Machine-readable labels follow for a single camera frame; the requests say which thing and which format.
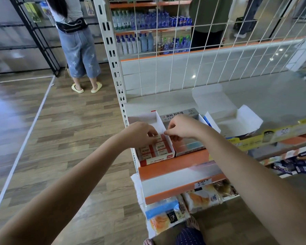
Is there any person's left hand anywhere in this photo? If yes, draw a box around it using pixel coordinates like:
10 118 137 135
117 121 160 150

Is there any person's right hand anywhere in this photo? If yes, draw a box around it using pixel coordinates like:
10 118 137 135
163 115 211 143

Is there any box of pink-blue erasers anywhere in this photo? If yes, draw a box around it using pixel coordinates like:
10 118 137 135
159 108 209 157

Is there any red eraser display box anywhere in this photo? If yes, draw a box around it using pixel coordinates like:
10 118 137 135
129 110 176 167

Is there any blue white eraser box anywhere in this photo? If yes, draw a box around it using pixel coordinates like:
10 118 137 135
192 83 264 139

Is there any person's right forearm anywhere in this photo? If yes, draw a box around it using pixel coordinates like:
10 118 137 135
201 125 306 245

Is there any person's left forearm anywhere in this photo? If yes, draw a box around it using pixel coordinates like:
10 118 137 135
0 134 129 245

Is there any person's right foot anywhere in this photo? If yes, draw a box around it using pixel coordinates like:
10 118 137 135
186 216 201 230

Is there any white orange metal shelf unit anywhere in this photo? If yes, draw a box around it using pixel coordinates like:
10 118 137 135
92 0 306 238

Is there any blue orange snack packet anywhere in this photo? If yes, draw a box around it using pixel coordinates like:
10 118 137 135
144 197 191 239

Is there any yellow price label strip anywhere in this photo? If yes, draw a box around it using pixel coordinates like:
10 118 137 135
227 117 306 152

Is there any row of blue bottles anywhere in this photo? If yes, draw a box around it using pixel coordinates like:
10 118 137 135
111 7 194 55

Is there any row of dark snack packets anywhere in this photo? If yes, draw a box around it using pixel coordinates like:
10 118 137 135
268 150 306 177

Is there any black metal rack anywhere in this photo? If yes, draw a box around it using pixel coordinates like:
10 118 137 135
0 0 64 77

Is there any white wire grid panel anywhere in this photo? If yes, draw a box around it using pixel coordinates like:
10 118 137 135
108 0 306 97

